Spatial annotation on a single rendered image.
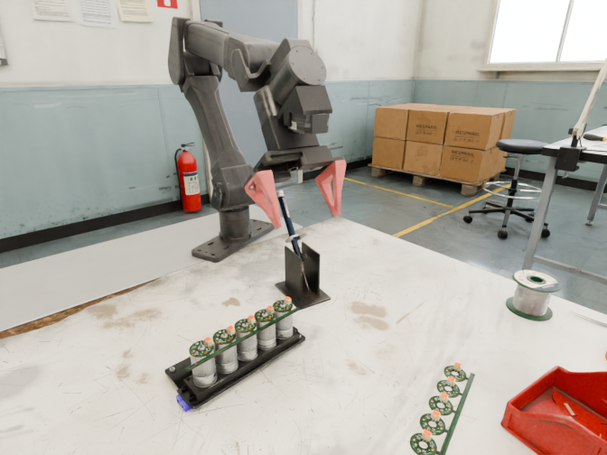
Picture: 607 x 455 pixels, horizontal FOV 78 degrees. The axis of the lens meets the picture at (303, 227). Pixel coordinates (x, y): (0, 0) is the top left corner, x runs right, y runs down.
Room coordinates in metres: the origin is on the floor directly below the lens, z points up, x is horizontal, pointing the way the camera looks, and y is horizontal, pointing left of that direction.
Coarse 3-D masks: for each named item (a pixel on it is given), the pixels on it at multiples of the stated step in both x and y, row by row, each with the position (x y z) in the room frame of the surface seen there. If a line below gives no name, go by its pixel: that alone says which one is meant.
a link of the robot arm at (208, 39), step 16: (176, 16) 0.77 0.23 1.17; (176, 32) 0.76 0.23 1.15; (192, 32) 0.74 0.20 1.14; (208, 32) 0.70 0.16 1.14; (224, 32) 0.68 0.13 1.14; (176, 48) 0.77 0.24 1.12; (192, 48) 0.75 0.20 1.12; (208, 48) 0.70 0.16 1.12; (224, 48) 0.64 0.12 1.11; (240, 48) 0.60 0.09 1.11; (256, 48) 0.59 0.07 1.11; (272, 48) 0.61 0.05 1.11; (176, 64) 0.78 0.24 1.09; (224, 64) 0.64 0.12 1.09; (256, 64) 0.59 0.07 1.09; (176, 80) 0.79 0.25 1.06
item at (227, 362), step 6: (222, 336) 0.33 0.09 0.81; (216, 348) 0.32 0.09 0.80; (234, 348) 0.33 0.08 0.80; (222, 354) 0.32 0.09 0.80; (228, 354) 0.32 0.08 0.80; (234, 354) 0.33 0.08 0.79; (216, 360) 0.33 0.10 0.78; (222, 360) 0.32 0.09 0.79; (228, 360) 0.32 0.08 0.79; (234, 360) 0.33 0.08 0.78; (216, 366) 0.33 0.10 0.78; (222, 366) 0.32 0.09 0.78; (228, 366) 0.32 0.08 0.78; (234, 366) 0.32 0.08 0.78; (222, 372) 0.32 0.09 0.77; (228, 372) 0.32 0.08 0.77
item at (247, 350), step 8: (256, 328) 0.35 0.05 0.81; (240, 336) 0.34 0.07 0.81; (256, 336) 0.35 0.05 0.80; (240, 344) 0.34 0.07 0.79; (248, 344) 0.34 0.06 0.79; (256, 344) 0.35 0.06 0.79; (240, 352) 0.34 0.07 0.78; (248, 352) 0.34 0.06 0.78; (256, 352) 0.35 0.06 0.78; (248, 360) 0.34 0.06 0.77
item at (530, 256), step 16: (560, 144) 1.85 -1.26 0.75; (592, 144) 1.85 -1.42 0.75; (592, 160) 1.64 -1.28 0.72; (544, 192) 1.79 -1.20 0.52; (544, 208) 1.78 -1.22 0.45; (592, 208) 2.64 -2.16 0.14; (592, 224) 2.64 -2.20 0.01; (528, 240) 1.80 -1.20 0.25; (528, 256) 1.79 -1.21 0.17; (576, 272) 1.63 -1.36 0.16
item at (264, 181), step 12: (264, 168) 0.53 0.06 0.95; (276, 168) 0.54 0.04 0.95; (252, 180) 0.49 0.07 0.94; (264, 180) 0.47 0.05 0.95; (276, 180) 0.54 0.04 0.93; (288, 180) 0.55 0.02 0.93; (252, 192) 0.51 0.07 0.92; (264, 192) 0.48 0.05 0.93; (264, 204) 0.50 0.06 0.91; (276, 204) 0.47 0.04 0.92; (276, 216) 0.47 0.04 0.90; (276, 228) 0.48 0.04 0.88
